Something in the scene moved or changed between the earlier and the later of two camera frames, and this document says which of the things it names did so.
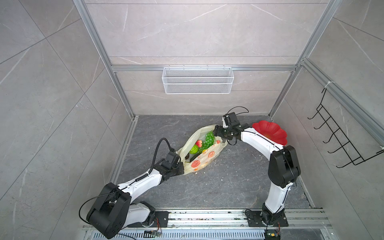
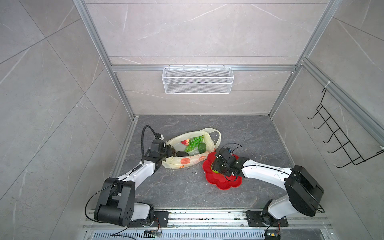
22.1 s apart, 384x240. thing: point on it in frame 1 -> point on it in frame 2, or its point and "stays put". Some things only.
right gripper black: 218,129 -> 215,166
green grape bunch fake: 209,140 -> 193,143
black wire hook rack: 356,158 stays put
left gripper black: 182,169 -> 170,152
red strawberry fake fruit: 199,143 -> 186,142
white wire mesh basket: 198,80 stays put
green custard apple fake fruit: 194,149 -> 215,171
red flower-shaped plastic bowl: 271,131 -> 220,180
